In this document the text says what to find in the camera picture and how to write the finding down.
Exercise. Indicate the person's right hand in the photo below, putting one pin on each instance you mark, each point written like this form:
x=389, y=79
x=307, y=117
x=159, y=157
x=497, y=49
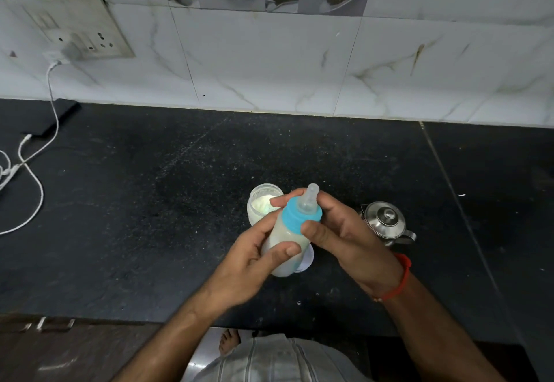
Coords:
x=350, y=243

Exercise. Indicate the person's left hand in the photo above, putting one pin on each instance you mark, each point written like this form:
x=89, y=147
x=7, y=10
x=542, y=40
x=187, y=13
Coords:
x=242, y=269

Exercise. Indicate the small steel pot with lid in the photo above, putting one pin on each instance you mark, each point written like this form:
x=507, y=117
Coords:
x=387, y=219

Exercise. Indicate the lilac jar lid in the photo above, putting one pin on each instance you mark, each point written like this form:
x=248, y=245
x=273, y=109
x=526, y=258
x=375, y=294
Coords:
x=308, y=262

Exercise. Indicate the clear plastic baby bottle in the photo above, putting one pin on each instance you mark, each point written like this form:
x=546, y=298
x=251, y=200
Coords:
x=281, y=232

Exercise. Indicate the blue bottle cap with nipple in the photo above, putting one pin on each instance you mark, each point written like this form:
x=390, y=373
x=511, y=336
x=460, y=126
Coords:
x=294, y=217

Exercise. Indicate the glass milk powder jar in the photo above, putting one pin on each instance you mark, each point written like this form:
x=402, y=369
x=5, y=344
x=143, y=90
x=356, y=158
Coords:
x=259, y=206

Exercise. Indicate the person's left forearm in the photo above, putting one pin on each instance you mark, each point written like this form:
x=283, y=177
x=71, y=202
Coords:
x=164, y=342

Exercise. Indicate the person's right forearm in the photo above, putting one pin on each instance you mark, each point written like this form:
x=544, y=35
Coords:
x=437, y=338

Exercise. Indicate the person's foot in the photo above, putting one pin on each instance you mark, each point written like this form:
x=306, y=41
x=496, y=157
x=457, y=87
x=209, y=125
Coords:
x=229, y=340

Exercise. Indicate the grey striped shirt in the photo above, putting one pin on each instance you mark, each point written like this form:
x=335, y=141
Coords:
x=277, y=364

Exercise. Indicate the dark wooden cabinet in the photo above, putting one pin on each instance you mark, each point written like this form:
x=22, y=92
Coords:
x=86, y=351

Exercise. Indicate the black phone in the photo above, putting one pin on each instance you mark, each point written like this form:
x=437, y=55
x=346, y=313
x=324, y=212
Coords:
x=56, y=115

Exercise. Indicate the white charger plug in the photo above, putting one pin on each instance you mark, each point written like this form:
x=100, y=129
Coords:
x=65, y=55

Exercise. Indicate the grey wall socket plate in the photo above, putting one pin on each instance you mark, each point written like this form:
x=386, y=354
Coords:
x=73, y=14

